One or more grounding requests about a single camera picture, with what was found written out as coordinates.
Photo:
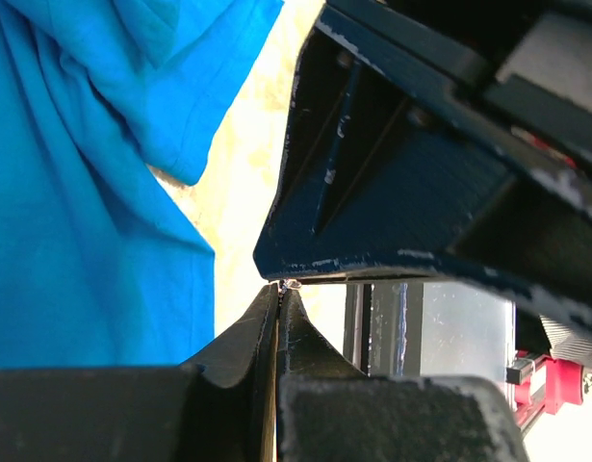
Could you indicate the aluminium frame rail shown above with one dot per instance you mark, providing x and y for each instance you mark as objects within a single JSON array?
[{"x": 429, "y": 328}]

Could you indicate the silver leaf brooch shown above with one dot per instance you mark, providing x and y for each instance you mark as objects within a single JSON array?
[{"x": 289, "y": 284}]

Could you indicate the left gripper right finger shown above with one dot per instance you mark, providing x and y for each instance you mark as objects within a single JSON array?
[{"x": 328, "y": 410}]

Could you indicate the blue garment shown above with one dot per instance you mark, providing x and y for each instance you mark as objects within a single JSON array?
[{"x": 98, "y": 266}]

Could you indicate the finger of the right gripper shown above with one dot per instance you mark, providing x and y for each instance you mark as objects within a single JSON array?
[{"x": 370, "y": 188}]

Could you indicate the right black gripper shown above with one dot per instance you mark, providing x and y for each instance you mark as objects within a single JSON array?
[{"x": 515, "y": 74}]

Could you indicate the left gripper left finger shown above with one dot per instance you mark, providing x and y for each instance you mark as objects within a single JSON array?
[{"x": 217, "y": 406}]

